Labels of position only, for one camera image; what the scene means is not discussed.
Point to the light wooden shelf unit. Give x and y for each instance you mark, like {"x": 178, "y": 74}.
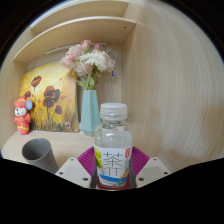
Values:
{"x": 83, "y": 31}

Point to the yellow poppy flower painting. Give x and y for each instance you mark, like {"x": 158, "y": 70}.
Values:
{"x": 56, "y": 78}

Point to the pink and white flower bouquet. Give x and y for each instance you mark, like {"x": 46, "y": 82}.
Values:
{"x": 90, "y": 61}

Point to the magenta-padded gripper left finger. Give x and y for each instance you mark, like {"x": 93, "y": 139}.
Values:
{"x": 72, "y": 170}

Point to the pale teal faceted vase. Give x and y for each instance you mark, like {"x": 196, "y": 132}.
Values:
{"x": 90, "y": 115}

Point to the red plush toy figure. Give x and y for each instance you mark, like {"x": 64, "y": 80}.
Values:
{"x": 22, "y": 116}

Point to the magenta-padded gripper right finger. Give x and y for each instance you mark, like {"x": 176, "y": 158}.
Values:
{"x": 152, "y": 170}

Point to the clear plastic drink bottle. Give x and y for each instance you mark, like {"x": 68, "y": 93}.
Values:
{"x": 113, "y": 146}

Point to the grey ceramic mug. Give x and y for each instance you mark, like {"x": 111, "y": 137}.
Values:
{"x": 40, "y": 155}

